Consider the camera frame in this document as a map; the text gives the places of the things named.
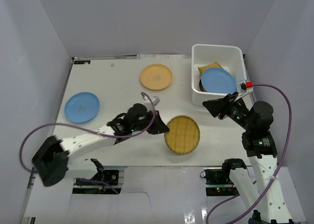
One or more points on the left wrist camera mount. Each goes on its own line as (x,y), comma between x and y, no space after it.
(151,100)

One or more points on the dark label sticker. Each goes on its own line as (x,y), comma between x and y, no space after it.
(81,62)

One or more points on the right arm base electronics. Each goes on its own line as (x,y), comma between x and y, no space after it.
(216,184)

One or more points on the orange plastic plate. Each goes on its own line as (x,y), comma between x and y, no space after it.
(156,77)

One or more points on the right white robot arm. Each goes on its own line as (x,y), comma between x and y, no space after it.
(264,199)

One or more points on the green rimmed white plate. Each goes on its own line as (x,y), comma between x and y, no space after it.
(201,86)

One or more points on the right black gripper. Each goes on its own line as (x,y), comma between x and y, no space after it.
(215,106)

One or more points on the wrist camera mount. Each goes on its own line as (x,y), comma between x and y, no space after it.
(244,88)
(151,100)

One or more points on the white plastic bin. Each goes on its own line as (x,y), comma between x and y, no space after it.
(229,57)

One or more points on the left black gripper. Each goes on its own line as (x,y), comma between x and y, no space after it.
(154,122)

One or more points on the blue plate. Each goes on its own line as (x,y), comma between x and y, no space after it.
(217,80)
(82,107)

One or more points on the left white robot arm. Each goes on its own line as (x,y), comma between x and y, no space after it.
(54,156)

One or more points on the round bamboo tray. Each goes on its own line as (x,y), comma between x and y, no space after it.
(184,135)

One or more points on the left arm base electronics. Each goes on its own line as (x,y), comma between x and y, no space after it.
(104,182)

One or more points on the fan-shaped bamboo tray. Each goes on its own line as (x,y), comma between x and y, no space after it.
(212,65)

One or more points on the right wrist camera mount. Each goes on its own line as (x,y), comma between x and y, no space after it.
(244,88)

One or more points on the papers at table back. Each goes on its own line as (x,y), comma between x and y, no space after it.
(163,56)

